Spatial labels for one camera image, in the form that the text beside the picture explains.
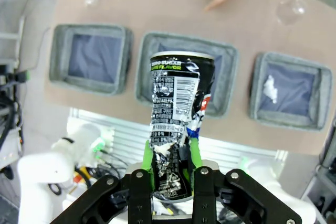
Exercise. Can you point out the crushed black cola can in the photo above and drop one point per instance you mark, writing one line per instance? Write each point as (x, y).
(173, 98)

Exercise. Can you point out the grey fabric basket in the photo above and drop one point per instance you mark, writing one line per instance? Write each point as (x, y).
(60, 58)
(143, 77)
(323, 98)

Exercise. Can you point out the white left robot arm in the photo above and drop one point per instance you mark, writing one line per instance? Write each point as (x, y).
(44, 171)

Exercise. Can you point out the white paper ball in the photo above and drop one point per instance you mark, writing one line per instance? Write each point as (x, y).
(270, 89)

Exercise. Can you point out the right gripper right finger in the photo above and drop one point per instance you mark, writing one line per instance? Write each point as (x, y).
(203, 195)

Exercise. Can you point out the clear plastic cup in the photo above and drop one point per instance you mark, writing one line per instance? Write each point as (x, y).
(290, 11)

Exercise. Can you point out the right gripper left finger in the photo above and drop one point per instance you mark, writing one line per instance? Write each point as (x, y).
(139, 195)

